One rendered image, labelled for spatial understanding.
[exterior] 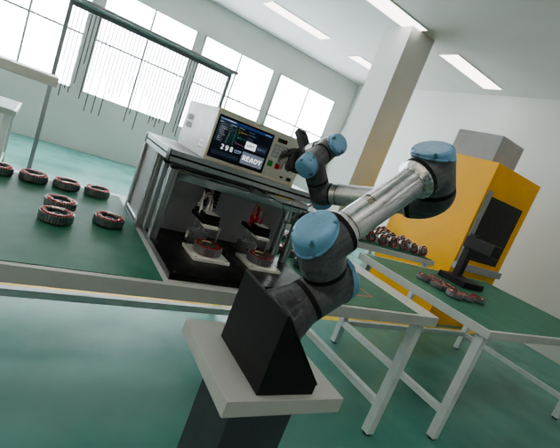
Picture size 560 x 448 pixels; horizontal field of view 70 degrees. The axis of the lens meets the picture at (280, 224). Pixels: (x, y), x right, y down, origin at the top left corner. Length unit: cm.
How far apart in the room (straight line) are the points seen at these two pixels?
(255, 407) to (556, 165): 618
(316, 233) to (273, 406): 39
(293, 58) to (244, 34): 119
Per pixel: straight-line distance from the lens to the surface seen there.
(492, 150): 529
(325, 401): 103
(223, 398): 89
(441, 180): 114
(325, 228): 90
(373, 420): 240
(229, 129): 161
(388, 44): 598
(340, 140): 138
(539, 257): 650
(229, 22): 838
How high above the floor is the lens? 125
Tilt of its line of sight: 10 degrees down
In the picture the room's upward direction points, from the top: 21 degrees clockwise
